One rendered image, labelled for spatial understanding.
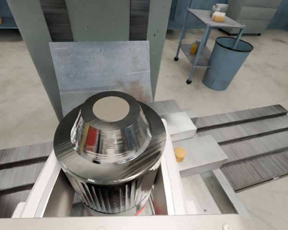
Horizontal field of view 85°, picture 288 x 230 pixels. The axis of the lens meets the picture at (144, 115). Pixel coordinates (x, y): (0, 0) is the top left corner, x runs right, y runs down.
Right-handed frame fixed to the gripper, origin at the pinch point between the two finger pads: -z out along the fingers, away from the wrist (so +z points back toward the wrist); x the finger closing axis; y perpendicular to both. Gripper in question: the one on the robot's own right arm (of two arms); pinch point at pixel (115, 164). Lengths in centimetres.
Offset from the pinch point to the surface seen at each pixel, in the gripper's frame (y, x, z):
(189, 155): 16.6, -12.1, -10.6
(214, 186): 20.6, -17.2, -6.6
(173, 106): 20.5, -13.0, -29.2
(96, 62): 17, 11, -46
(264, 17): 70, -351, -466
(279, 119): 27, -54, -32
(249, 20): 79, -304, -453
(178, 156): 14.9, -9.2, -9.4
